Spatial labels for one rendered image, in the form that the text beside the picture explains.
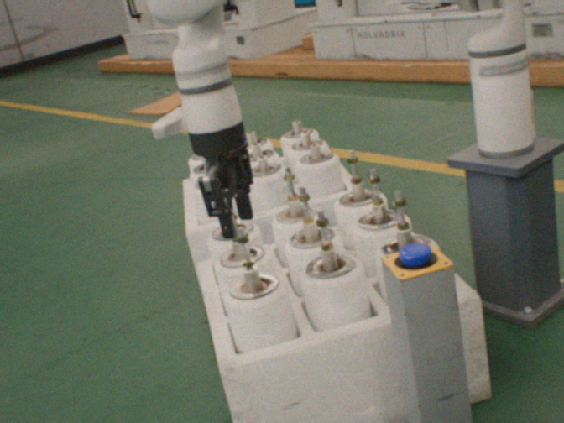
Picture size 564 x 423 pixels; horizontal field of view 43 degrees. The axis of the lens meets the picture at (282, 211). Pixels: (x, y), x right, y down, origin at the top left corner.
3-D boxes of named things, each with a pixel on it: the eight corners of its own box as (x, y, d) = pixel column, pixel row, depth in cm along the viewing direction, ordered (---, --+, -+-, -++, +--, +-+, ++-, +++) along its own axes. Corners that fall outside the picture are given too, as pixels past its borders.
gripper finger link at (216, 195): (198, 174, 92) (211, 211, 95) (194, 182, 91) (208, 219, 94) (217, 173, 91) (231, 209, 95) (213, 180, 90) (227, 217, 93)
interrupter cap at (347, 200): (357, 190, 134) (357, 186, 133) (389, 195, 128) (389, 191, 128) (330, 205, 129) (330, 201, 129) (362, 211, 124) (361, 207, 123)
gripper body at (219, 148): (229, 126, 90) (244, 195, 93) (249, 107, 97) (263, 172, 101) (175, 133, 92) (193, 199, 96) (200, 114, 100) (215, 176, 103)
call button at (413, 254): (425, 253, 90) (423, 238, 89) (437, 265, 86) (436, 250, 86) (395, 261, 90) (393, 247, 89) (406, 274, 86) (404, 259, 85)
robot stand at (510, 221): (508, 274, 143) (494, 133, 132) (576, 293, 132) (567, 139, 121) (462, 307, 135) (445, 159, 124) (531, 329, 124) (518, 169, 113)
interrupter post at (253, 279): (258, 283, 106) (253, 263, 104) (265, 288, 104) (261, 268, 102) (244, 289, 105) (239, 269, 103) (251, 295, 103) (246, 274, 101)
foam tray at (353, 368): (403, 290, 145) (390, 210, 139) (492, 398, 109) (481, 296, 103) (217, 342, 141) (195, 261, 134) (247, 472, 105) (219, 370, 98)
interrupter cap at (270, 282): (265, 271, 109) (264, 267, 108) (289, 287, 102) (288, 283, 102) (221, 289, 106) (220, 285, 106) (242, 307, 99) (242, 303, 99)
